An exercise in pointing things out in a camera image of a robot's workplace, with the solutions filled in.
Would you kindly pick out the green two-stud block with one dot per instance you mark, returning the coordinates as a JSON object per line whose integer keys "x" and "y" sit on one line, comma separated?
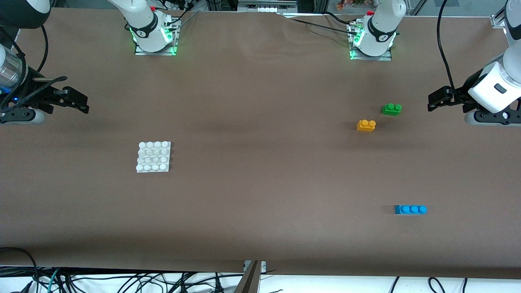
{"x": 390, "y": 110}

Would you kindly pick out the grey white power strip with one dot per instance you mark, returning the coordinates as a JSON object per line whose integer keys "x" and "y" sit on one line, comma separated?
{"x": 266, "y": 8}

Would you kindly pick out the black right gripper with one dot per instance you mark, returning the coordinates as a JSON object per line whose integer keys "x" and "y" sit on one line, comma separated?
{"x": 42, "y": 95}

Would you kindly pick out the aluminium frame profile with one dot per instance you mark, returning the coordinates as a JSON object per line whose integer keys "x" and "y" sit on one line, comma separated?
{"x": 497, "y": 21}

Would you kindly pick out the brown table cover sheet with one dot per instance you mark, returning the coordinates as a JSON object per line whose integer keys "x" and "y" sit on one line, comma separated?
{"x": 260, "y": 101}

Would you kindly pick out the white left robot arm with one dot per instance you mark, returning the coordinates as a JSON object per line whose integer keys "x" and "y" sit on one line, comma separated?
{"x": 490, "y": 81}

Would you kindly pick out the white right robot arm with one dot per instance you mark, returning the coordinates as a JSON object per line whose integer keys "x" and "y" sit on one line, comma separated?
{"x": 144, "y": 24}

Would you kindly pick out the small metal bracket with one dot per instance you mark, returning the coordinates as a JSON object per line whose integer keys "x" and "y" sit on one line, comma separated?
{"x": 263, "y": 266}

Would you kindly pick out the white studded base plate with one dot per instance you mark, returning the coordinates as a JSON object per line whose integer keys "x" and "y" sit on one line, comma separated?
{"x": 153, "y": 158}

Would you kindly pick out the blue three-stud block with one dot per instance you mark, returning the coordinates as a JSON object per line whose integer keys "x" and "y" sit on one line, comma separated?
{"x": 409, "y": 210}

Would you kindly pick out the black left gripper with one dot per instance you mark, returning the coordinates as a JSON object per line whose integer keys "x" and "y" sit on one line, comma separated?
{"x": 461, "y": 99}

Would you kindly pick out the yellow two-stud block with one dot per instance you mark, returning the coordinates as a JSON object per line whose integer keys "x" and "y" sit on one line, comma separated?
{"x": 365, "y": 127}

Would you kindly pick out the dark metal pole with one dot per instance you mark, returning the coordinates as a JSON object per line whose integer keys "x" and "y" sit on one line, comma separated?
{"x": 249, "y": 283}

